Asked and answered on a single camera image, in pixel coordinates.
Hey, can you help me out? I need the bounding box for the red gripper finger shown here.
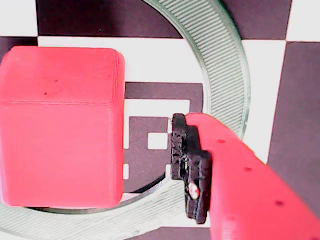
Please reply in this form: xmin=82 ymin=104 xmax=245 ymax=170
xmin=170 ymin=112 xmax=320 ymax=240

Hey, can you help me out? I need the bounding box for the red cube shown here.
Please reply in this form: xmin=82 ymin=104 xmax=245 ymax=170
xmin=0 ymin=46 xmax=126 ymax=210

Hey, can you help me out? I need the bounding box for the black white marker mat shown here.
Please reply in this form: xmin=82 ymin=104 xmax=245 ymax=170
xmin=0 ymin=0 xmax=320 ymax=240

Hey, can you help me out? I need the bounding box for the green ring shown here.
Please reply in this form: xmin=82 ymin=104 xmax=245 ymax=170
xmin=0 ymin=0 xmax=252 ymax=240

